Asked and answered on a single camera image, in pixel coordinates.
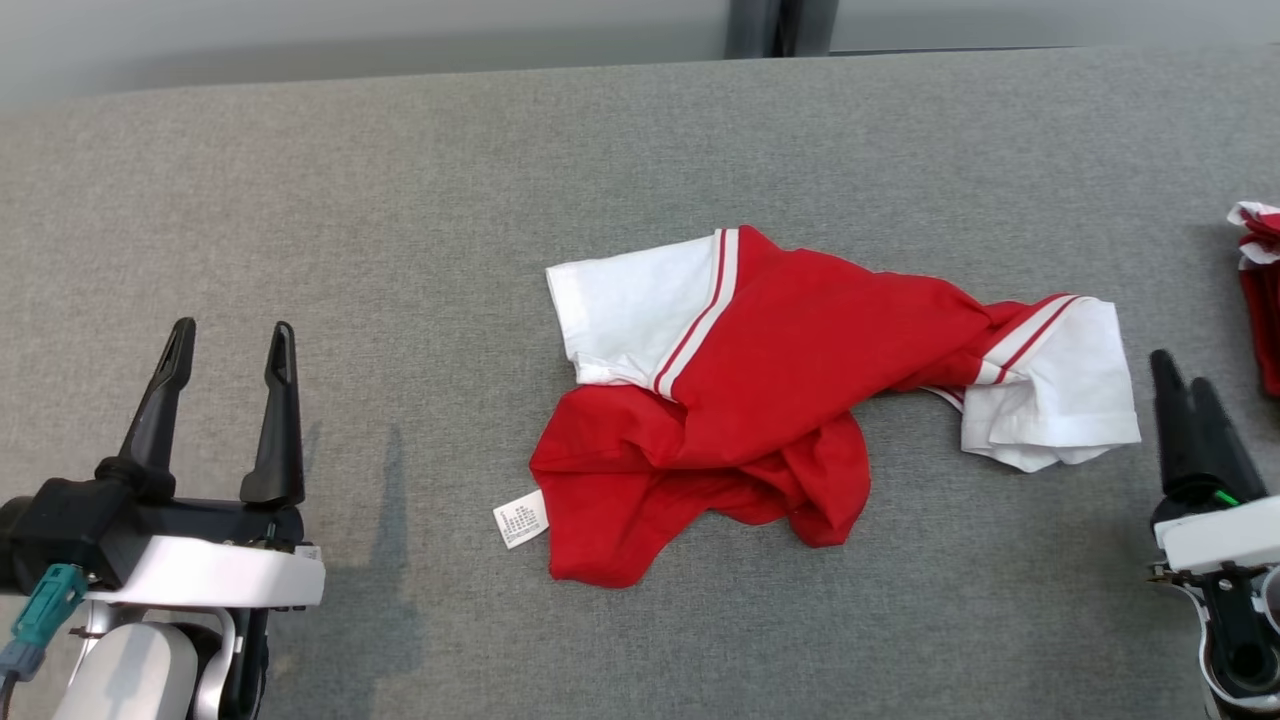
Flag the teal plug left camera cable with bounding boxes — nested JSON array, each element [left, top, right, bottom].
[[0, 562, 90, 720]]

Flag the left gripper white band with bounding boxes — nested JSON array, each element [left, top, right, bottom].
[[85, 317, 327, 611]]

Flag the red shorts white side panel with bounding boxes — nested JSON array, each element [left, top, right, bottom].
[[1227, 200, 1280, 400]]

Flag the red T-shirt white sleeves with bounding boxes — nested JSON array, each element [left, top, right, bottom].
[[492, 225, 1143, 590]]

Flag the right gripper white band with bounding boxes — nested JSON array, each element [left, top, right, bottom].
[[1148, 349, 1280, 576]]

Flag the grey metal wall post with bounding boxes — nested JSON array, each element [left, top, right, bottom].
[[727, 0, 840, 60]]

